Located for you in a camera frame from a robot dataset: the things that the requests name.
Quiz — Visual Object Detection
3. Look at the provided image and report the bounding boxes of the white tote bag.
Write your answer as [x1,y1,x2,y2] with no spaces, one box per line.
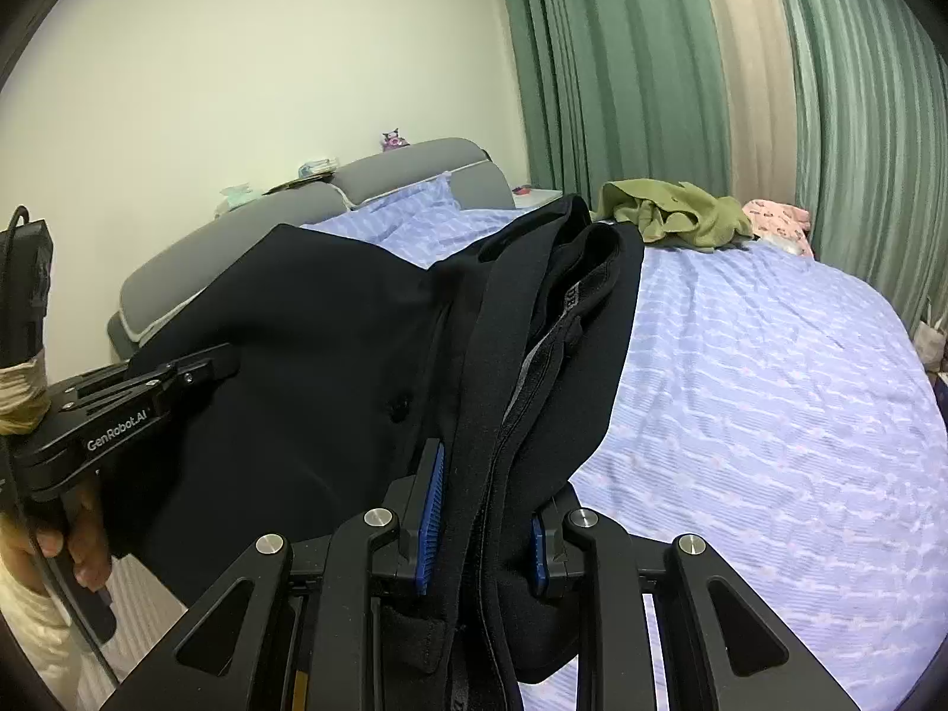
[914,296,948,371]

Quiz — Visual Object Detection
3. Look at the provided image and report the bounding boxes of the beige curtain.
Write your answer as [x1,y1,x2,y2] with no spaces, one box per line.
[688,0,805,209]

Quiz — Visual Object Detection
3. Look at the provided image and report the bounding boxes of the purple floral bedsheet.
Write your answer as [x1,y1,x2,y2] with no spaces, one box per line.
[300,176,948,711]

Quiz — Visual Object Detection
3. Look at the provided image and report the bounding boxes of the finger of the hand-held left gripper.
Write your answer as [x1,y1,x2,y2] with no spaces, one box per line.
[126,342,239,395]

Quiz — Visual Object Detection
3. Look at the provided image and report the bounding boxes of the white ribbed sweater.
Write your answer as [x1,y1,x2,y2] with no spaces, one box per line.
[74,554,190,711]

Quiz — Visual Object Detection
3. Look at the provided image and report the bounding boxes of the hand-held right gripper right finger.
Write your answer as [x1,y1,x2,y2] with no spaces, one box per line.
[529,489,864,711]

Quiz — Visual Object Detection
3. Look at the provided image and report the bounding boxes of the white nightstand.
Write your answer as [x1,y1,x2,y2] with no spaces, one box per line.
[511,181,568,210]

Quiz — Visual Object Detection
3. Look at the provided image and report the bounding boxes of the black cable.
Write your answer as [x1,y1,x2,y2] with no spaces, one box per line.
[18,492,123,690]

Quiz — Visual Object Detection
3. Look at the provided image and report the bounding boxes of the olive green garment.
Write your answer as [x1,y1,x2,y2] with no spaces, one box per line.
[596,179,757,251]

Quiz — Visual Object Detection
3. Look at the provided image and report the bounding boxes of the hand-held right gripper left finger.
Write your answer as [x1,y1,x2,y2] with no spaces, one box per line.
[100,438,447,711]

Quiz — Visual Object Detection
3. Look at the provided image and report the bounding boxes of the pink printed garment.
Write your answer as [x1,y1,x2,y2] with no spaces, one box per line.
[741,198,816,260]

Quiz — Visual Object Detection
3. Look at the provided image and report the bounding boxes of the person's left forearm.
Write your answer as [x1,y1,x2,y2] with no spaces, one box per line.
[0,570,82,691]

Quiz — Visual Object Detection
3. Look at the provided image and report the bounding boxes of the black pants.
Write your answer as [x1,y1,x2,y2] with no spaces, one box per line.
[111,193,645,711]

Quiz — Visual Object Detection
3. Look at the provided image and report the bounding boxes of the green white packet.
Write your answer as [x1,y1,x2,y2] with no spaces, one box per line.
[214,181,268,217]

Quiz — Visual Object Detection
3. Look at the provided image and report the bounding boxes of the green curtain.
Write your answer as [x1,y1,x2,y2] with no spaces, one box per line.
[763,0,948,327]
[490,0,734,201]

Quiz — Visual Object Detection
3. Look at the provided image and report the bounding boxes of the person's left hand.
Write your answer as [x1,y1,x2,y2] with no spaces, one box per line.
[0,478,114,597]

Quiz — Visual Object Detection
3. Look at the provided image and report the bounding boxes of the grey headboard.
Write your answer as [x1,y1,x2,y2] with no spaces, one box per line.
[107,137,515,357]

